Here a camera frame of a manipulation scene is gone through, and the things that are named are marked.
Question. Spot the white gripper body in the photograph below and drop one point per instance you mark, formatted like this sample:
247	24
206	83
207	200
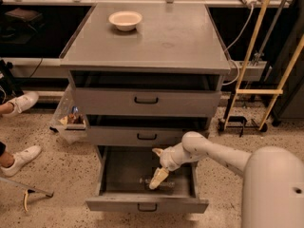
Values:
168	160

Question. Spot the clear plastic water bottle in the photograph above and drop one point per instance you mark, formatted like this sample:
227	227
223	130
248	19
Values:
164	186

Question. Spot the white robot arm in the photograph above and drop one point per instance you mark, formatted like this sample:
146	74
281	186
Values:
273	178

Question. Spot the grey bottom drawer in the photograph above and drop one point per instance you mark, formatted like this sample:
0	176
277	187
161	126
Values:
118	189

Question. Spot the grey drawer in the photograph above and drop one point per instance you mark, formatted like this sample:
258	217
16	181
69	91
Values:
118	189
145	94
142	131

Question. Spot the grey middle drawer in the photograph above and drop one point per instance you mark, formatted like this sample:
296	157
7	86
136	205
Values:
142	131

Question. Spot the grey drawer cabinet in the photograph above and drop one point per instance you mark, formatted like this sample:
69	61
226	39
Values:
171	38

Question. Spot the grey top drawer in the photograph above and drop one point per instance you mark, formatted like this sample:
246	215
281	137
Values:
145	94

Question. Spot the clear plastic trash bag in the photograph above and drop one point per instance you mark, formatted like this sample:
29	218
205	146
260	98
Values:
67	119

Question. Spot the white paper bowl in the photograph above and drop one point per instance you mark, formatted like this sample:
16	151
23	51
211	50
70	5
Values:
125	20

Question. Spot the lower white sneaker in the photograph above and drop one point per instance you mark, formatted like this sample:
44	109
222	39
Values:
20	159

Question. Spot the white sneaker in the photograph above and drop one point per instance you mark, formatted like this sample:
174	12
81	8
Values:
19	104
20	159

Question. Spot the upper white sneaker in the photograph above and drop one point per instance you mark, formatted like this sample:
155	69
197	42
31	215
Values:
19	104

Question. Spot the black equipment at left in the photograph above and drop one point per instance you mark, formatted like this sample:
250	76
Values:
12	88

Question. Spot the yellow wooden ladder frame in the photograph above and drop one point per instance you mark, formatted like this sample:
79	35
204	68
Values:
275	92

